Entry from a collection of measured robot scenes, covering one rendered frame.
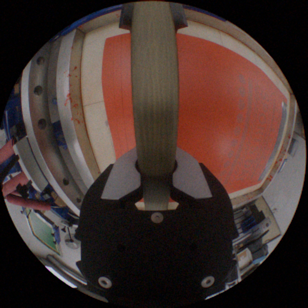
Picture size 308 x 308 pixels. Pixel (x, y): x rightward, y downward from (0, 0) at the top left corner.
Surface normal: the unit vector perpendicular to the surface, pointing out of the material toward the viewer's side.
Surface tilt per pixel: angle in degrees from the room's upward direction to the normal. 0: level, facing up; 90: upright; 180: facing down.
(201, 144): 0
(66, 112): 0
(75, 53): 90
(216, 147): 0
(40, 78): 90
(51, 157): 90
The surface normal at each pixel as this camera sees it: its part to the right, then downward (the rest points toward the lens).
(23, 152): 1.00, -0.01
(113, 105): -0.03, 0.51
